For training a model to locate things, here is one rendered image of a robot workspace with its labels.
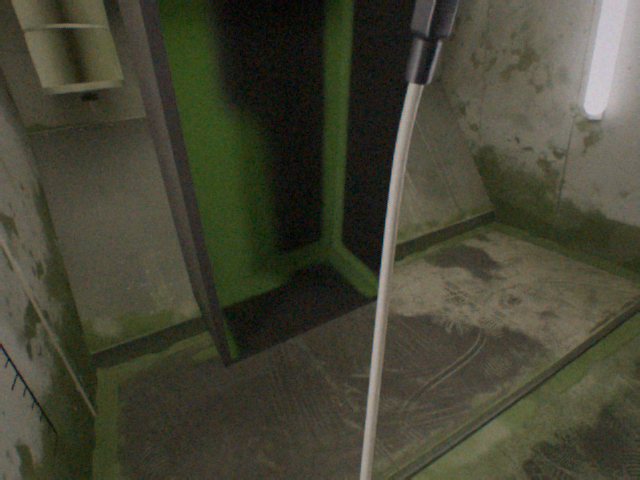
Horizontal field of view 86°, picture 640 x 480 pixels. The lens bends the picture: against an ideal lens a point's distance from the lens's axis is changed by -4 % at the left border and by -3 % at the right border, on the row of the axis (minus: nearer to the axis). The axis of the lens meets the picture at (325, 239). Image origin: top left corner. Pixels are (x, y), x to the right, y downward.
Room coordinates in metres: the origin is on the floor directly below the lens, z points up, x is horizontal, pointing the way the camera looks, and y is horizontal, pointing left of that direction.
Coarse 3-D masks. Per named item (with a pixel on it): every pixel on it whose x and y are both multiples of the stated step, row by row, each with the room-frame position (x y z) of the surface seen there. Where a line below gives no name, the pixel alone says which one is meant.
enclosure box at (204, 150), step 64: (128, 0) 0.76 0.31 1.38; (192, 0) 1.02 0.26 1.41; (256, 0) 1.10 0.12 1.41; (320, 0) 1.19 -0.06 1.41; (384, 0) 1.06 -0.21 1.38; (192, 64) 1.03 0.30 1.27; (256, 64) 1.12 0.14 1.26; (320, 64) 1.22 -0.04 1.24; (384, 64) 1.06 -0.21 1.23; (192, 128) 1.05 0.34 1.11; (256, 128) 1.14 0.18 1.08; (320, 128) 1.26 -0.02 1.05; (384, 128) 1.07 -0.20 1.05; (192, 192) 0.71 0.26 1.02; (256, 192) 1.17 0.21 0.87; (320, 192) 1.30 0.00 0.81; (384, 192) 1.07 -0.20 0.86; (192, 256) 0.83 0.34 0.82; (256, 256) 1.21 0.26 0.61; (320, 256) 1.32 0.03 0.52; (256, 320) 0.98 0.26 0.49; (320, 320) 0.95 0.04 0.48
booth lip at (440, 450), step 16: (624, 320) 1.28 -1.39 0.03; (592, 336) 1.19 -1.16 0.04; (576, 352) 1.11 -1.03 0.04; (560, 368) 1.04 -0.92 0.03; (528, 384) 0.98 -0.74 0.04; (512, 400) 0.91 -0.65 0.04; (480, 416) 0.86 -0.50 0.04; (496, 416) 0.87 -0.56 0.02; (464, 432) 0.81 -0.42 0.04; (448, 448) 0.76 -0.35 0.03; (416, 464) 0.71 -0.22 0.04
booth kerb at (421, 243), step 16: (464, 224) 2.32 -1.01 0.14; (480, 224) 2.40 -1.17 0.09; (416, 240) 2.12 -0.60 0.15; (432, 240) 2.18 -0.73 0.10; (400, 256) 2.06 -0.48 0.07; (192, 320) 1.47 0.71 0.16; (144, 336) 1.37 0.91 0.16; (160, 336) 1.40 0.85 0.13; (176, 336) 1.43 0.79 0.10; (192, 336) 1.46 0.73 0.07; (96, 352) 1.28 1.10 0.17; (112, 352) 1.30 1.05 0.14; (128, 352) 1.33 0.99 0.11; (144, 352) 1.36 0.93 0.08; (160, 352) 1.38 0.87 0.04
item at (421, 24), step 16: (416, 0) 0.40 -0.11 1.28; (432, 0) 0.38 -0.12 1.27; (448, 0) 0.38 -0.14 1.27; (416, 16) 0.40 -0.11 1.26; (432, 16) 0.38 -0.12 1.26; (448, 16) 0.39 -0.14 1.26; (416, 32) 0.40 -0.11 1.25; (432, 32) 0.39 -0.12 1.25; (448, 32) 0.40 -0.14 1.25; (416, 48) 0.40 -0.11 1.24; (432, 48) 0.40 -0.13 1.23; (416, 64) 0.41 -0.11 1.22; (432, 64) 0.40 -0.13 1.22; (416, 80) 0.41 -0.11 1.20
